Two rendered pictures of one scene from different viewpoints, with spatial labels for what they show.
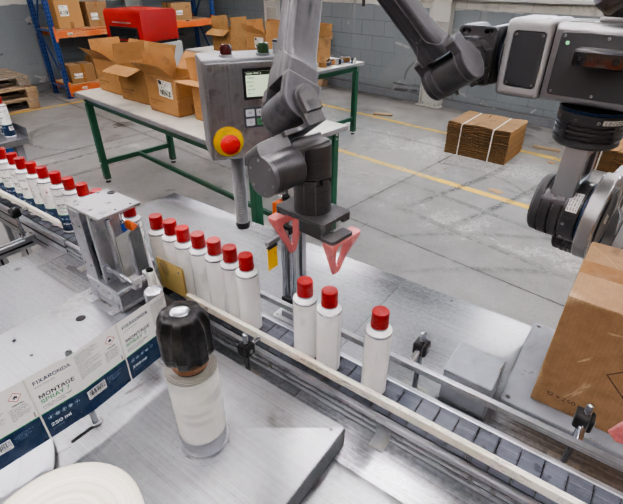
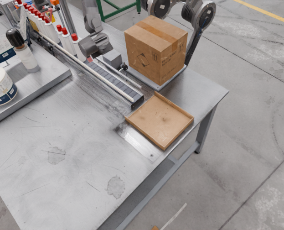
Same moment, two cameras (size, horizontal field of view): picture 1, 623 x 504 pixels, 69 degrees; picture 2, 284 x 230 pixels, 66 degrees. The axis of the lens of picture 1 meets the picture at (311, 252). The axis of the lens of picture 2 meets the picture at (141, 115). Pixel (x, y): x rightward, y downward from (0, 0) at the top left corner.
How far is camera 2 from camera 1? 97 cm
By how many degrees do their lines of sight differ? 24
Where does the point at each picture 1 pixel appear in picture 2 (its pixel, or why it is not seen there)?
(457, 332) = (122, 47)
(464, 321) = not seen: hidden behind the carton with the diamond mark
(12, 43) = not seen: outside the picture
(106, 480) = not seen: outside the picture
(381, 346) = (75, 45)
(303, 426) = (59, 68)
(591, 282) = (134, 28)
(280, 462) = (49, 75)
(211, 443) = (32, 69)
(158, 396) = not seen: hidden behind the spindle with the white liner
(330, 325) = (66, 39)
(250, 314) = (53, 38)
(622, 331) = (135, 42)
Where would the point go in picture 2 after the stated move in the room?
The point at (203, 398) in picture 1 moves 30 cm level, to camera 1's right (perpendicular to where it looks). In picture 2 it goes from (24, 55) to (69, 57)
